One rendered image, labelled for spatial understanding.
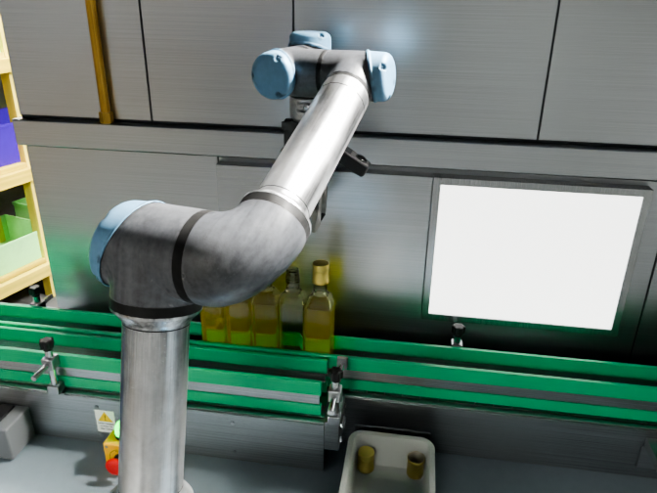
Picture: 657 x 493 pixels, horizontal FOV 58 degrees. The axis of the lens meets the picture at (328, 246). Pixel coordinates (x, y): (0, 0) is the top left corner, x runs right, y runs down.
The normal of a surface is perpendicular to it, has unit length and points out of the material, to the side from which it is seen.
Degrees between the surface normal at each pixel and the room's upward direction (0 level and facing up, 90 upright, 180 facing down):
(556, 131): 90
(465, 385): 90
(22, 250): 90
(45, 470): 0
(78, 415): 90
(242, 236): 48
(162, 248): 61
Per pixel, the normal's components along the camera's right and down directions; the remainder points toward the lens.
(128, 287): -0.31, 0.15
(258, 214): 0.08, -0.59
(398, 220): -0.15, 0.40
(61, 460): 0.01, -0.91
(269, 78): -0.40, 0.36
